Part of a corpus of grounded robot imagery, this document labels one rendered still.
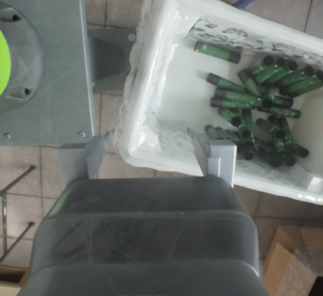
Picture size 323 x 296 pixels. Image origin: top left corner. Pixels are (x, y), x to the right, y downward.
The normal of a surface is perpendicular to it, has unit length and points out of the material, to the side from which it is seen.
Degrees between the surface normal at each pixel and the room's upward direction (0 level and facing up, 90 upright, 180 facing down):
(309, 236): 65
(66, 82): 0
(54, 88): 0
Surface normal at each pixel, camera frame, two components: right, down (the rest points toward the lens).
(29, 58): 0.94, 0.14
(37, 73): 0.86, 0.37
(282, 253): -0.90, -0.01
